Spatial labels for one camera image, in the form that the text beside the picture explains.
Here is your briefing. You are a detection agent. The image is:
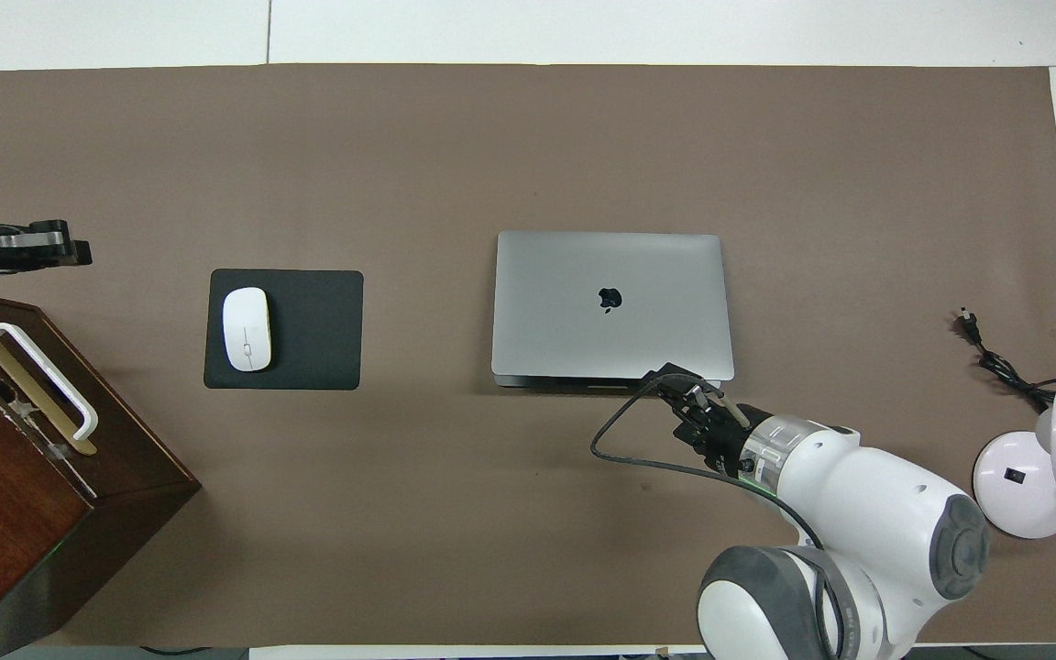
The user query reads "black mouse pad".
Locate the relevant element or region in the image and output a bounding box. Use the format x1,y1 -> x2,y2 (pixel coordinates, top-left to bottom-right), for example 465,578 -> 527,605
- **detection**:
203,268 -> 365,391

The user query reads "white desk lamp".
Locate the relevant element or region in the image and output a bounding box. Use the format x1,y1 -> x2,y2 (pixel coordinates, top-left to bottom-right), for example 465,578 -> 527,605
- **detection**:
972,379 -> 1056,540

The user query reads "white box handle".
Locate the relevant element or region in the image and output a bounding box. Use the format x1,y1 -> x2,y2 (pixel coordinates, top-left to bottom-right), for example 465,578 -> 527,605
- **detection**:
0,322 -> 100,442

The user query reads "white computer mouse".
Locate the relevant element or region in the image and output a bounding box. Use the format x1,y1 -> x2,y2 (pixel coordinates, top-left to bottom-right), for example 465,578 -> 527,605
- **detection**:
221,287 -> 273,373

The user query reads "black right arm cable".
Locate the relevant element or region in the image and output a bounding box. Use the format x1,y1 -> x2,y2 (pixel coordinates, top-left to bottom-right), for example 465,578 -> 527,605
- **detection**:
590,371 -> 827,551

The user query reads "black lamp power cable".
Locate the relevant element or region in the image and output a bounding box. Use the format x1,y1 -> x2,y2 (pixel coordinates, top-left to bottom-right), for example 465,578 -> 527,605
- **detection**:
954,309 -> 1056,413

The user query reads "brown table mat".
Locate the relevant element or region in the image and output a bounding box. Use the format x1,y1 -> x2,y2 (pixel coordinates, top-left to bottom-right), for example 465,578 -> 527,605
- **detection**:
0,62 -> 1056,647

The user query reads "dark wooden box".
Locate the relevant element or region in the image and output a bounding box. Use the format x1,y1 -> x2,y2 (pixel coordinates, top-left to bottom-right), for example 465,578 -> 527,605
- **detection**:
0,291 -> 203,660

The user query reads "silver laptop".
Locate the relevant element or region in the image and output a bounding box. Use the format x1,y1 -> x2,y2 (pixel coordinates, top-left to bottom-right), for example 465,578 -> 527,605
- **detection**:
490,230 -> 736,390

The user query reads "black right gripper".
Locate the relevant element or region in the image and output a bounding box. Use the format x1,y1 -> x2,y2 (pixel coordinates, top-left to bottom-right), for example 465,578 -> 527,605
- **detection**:
643,363 -> 756,479

